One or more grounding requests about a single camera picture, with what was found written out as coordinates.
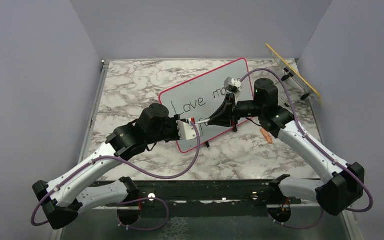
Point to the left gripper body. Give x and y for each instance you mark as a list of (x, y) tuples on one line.
[(170, 131)]

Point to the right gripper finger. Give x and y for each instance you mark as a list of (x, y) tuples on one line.
[(225, 110), (221, 120)]

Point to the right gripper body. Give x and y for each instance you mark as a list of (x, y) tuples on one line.
[(242, 109)]

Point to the white black-tipped marker pen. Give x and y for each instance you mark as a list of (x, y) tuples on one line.
[(199, 122)]

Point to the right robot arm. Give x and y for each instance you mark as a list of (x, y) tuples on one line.
[(340, 183)]

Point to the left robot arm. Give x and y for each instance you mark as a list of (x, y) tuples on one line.
[(66, 197)]

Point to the orange marker cap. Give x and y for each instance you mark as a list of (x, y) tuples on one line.
[(267, 136)]

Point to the yellow-edged board on stand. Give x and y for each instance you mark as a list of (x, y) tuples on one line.
[(308, 89)]

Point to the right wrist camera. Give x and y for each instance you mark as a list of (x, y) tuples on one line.
[(233, 86)]

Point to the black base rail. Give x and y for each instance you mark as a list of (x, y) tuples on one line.
[(205, 198)]

